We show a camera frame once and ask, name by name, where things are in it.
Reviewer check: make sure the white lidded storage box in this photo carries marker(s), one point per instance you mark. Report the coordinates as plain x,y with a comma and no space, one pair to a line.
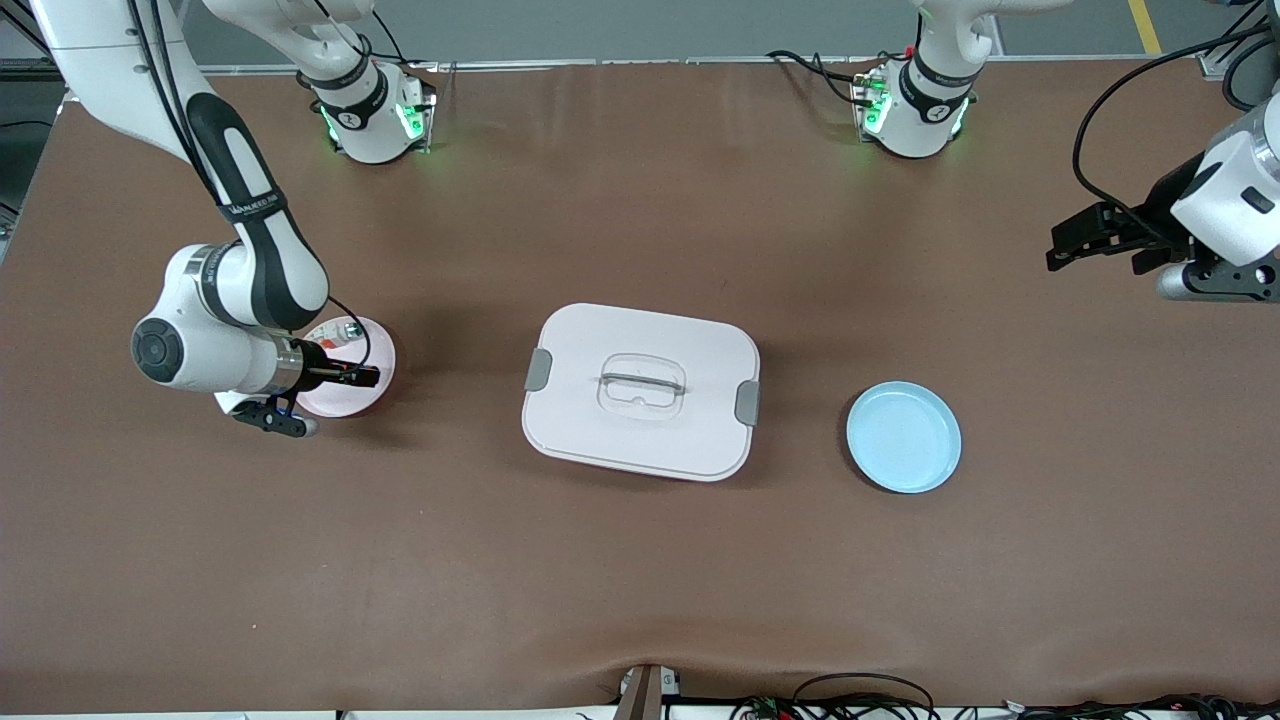
640,445

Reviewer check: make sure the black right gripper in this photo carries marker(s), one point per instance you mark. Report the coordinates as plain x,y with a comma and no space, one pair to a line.
318,367

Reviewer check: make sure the brown camera mount bracket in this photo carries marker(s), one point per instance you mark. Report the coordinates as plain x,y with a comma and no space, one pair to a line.
645,695

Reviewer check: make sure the pink round plate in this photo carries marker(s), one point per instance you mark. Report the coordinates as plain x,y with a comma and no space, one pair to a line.
350,402

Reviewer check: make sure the small aluminium frame piece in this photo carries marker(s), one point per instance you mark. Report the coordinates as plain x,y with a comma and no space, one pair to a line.
1218,65

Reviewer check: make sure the green push-button switch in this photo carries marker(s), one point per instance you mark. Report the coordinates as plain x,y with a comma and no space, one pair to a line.
352,328

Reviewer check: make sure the silver table edge rail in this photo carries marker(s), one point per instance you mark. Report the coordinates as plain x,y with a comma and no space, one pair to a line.
650,62

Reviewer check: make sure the light blue round plate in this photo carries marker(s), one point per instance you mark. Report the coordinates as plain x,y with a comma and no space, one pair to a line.
905,440

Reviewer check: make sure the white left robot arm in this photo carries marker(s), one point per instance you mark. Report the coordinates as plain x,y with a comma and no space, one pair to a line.
925,120

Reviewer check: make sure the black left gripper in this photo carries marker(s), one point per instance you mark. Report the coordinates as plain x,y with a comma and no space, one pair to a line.
1166,205

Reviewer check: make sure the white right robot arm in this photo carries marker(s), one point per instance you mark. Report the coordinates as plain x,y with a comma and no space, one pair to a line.
210,360

